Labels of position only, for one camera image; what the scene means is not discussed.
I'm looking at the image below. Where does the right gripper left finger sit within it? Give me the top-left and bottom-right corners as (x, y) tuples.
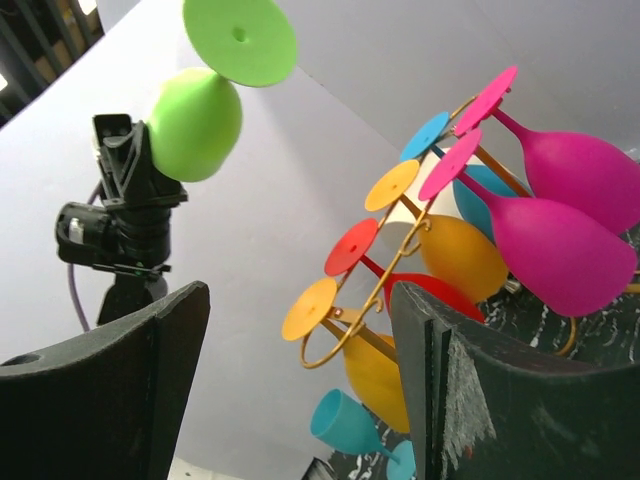
(1, 281), (210, 479)

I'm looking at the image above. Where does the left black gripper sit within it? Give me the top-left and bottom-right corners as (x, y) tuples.
(92, 113), (188, 206)

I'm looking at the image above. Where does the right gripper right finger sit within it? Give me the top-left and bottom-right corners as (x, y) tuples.
(390, 282), (639, 479)

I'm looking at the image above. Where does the green wine glass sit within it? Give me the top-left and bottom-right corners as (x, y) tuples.
(146, 0), (297, 183)

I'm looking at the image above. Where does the orange wine glass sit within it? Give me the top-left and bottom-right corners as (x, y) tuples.
(365, 160), (509, 303)
(281, 277), (410, 434)

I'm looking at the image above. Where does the magenta wine glass front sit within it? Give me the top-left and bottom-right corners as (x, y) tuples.
(419, 129), (637, 316)

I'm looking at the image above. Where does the magenta wine glass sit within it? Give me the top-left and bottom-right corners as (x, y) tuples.
(454, 65), (639, 234)
(419, 129), (637, 316)

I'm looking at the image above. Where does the blue wine glass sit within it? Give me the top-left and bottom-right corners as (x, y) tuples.
(400, 111), (517, 243)
(310, 389), (416, 480)

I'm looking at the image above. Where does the red wine glass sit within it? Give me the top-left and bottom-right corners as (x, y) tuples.
(324, 218), (485, 324)

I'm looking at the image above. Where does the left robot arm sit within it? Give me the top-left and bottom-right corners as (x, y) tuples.
(55, 114), (188, 326)

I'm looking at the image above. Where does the white cylindrical container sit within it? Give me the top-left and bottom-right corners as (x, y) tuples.
(381, 147), (531, 261)

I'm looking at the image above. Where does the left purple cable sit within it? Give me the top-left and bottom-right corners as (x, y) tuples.
(66, 181), (103, 333)

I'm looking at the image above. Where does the gold wire glass rack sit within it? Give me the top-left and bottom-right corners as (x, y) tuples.
(299, 94), (640, 370)

